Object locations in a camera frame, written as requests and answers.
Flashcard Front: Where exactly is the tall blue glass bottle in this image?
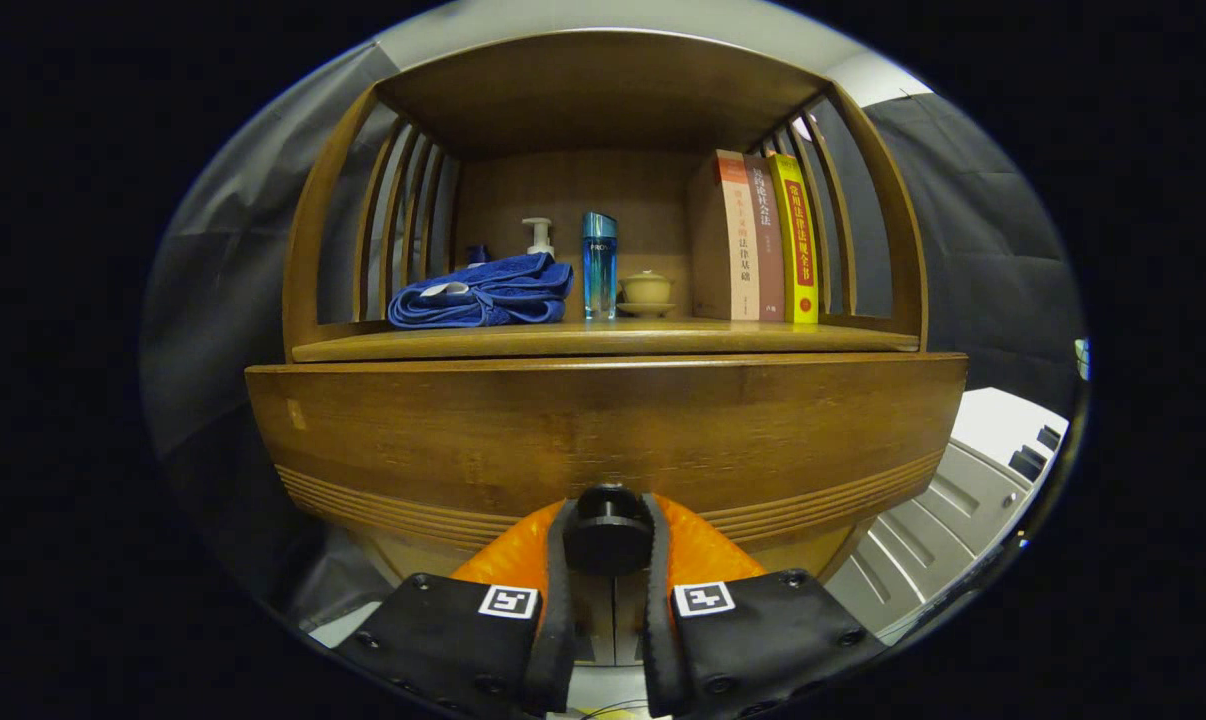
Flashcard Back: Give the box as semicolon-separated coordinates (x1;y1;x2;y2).
580;211;619;322

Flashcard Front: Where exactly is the blue folded towel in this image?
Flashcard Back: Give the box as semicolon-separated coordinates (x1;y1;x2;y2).
387;252;575;330

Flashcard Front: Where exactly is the wooden cabinet door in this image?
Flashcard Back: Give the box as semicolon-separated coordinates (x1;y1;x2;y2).
613;575;650;665
575;575;615;665

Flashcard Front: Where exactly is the wooden countertop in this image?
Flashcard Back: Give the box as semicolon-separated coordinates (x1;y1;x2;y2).
291;318;921;363

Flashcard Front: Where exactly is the brown book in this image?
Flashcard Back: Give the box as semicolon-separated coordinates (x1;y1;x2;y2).
743;155;786;323

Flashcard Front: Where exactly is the small black object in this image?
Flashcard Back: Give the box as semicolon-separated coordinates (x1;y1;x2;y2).
1008;425;1064;481

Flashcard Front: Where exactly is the yellow book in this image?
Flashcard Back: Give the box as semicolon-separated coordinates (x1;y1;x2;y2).
768;152;820;325

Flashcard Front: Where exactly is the yellow lidded tea cup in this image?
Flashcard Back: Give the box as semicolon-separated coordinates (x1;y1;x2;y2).
617;269;677;319

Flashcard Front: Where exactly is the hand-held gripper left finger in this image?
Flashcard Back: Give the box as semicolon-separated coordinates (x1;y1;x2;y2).
335;498;579;717

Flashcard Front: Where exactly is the white and orange book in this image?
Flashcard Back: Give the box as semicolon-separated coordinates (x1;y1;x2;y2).
688;150;761;322

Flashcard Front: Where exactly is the white side table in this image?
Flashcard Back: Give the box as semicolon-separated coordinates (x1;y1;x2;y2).
823;388;1072;641

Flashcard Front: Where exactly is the wooden drawer with black knob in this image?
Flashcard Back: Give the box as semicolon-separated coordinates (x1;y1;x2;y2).
245;351;970;583

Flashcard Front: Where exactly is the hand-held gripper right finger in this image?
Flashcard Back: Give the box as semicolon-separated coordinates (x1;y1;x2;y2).
641;493;886;719

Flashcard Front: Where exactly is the wooden cabinet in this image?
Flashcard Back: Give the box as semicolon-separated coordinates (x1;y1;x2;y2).
245;28;970;666

